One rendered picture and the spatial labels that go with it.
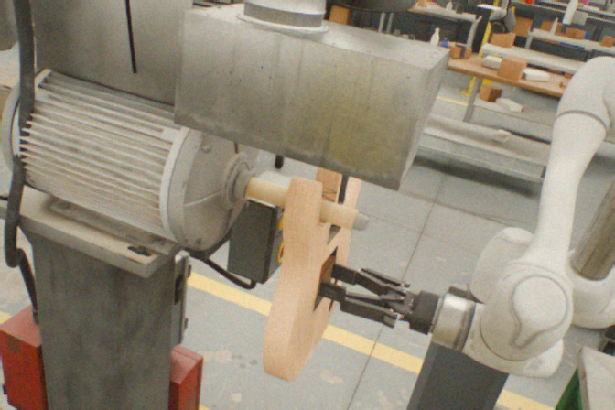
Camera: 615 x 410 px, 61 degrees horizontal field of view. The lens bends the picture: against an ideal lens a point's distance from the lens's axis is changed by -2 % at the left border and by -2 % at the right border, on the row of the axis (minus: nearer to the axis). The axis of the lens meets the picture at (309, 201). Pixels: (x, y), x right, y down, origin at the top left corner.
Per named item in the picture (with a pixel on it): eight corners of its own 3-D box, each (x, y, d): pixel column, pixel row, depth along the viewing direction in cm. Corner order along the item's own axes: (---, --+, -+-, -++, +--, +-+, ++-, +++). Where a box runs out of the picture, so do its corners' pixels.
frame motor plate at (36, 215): (-17, 212, 95) (-18, 195, 94) (77, 170, 116) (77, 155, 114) (146, 279, 86) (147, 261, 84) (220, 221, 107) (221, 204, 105)
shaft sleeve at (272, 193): (256, 176, 87) (253, 193, 88) (248, 178, 84) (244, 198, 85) (360, 209, 83) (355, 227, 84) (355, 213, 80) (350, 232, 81)
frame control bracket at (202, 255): (188, 256, 109) (188, 241, 108) (231, 220, 126) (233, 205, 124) (204, 263, 108) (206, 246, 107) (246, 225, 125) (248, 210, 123)
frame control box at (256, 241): (158, 283, 122) (162, 183, 111) (206, 242, 141) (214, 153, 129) (253, 320, 116) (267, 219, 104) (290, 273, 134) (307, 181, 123)
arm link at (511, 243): (474, 272, 169) (496, 212, 160) (531, 294, 163) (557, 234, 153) (462, 296, 156) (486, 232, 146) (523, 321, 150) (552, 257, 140)
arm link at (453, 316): (461, 334, 98) (430, 323, 99) (476, 293, 94) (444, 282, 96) (457, 361, 90) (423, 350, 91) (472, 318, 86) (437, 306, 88)
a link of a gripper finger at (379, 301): (398, 314, 95) (400, 318, 94) (338, 305, 95) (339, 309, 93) (404, 296, 94) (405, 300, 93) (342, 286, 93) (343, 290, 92)
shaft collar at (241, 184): (248, 167, 88) (242, 193, 90) (235, 172, 84) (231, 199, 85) (259, 170, 88) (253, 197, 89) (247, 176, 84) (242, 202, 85)
